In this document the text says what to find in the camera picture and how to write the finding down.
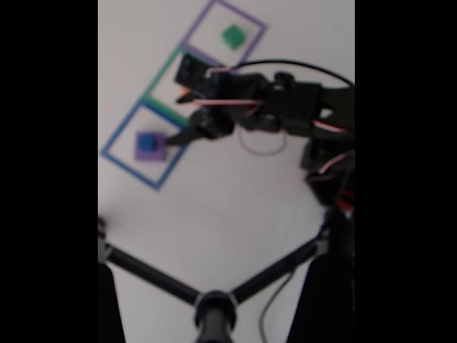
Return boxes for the small blue cube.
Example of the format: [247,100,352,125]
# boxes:
[137,132,158,150]

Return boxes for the purple cube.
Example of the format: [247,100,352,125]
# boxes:
[133,131,169,162]

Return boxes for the green cube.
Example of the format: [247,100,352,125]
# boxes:
[221,24,247,49]

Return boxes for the green tape square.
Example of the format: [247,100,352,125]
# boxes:
[141,44,201,128]

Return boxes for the purple tape square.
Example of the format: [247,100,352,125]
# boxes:
[181,0,268,78]

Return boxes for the blue tape square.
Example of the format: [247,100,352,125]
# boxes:
[101,99,197,192]

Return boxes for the red clamp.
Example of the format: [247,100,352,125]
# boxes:
[335,191,356,212]

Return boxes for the black tripod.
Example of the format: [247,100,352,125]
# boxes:
[98,210,356,343]

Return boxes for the red white servo cable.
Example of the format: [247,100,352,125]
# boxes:
[306,151,356,183]
[189,66,356,156]

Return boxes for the gripper camera board, blue mount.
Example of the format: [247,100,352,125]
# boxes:
[175,53,229,97]

